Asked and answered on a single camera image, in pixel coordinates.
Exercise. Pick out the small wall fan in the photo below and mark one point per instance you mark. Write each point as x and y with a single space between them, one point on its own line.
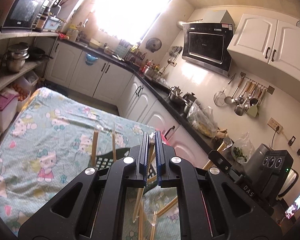
153 44

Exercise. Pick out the black frying pan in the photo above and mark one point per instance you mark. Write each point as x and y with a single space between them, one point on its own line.
36 53

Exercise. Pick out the dark green utensil basket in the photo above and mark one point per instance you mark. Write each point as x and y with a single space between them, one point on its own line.
106 160

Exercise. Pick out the steel kettle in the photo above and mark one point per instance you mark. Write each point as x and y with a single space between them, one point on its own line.
175 95

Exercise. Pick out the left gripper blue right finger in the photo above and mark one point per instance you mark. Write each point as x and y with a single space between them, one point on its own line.
211 205

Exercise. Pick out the steel stock pot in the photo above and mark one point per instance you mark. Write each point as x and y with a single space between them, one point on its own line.
16 56

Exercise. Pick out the light blue storage box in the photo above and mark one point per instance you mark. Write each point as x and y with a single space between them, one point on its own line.
51 24

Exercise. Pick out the pink lidded bin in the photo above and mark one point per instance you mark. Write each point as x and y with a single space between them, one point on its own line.
8 107

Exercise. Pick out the steel pot on counter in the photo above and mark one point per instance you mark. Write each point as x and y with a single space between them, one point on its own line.
152 73

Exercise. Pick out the black microwave oven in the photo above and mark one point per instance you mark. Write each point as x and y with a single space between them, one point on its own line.
22 13

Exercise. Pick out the wire mesh skimmer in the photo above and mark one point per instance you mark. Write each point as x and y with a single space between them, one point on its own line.
219 96

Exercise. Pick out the hello kitty tablecloth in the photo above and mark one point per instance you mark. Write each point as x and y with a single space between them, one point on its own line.
49 144

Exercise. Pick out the wall power socket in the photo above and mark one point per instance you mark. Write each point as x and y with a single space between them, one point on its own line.
272 123

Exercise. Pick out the black range hood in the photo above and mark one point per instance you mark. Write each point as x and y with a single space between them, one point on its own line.
206 41

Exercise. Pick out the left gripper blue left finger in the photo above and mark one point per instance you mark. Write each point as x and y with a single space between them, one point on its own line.
91 206

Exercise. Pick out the white upper cabinet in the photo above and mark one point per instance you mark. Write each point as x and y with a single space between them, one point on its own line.
270 49

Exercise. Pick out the clear plastic bag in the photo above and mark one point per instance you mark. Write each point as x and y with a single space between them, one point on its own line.
201 119

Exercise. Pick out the blue hanging bowl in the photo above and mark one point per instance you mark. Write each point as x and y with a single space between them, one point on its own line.
90 59

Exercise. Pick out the steel ladle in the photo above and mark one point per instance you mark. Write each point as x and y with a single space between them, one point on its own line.
230 99

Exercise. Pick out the blender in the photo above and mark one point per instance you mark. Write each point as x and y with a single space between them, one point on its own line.
55 1

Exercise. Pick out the chopsticks compartment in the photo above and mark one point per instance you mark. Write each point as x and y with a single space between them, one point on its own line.
217 158
96 132

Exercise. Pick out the green spatula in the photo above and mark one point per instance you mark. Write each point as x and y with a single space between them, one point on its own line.
253 109

